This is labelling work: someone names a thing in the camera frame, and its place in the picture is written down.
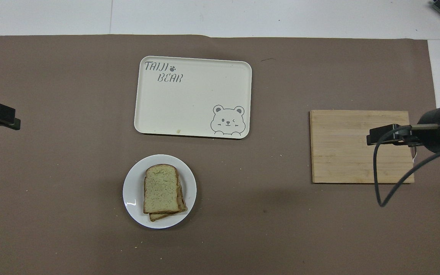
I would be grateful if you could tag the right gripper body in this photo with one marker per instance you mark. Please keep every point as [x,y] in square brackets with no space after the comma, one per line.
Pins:
[434,133]

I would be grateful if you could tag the white round plate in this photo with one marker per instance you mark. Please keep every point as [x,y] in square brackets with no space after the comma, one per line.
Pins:
[132,191]

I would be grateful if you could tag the wooden cutting board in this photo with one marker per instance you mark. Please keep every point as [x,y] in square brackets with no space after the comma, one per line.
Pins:
[342,160]

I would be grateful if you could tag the cream tray with bear print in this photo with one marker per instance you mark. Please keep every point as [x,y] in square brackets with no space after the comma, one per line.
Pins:
[189,103]

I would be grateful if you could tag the brown bread slice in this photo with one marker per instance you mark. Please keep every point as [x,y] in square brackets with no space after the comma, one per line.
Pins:
[161,189]
[182,204]

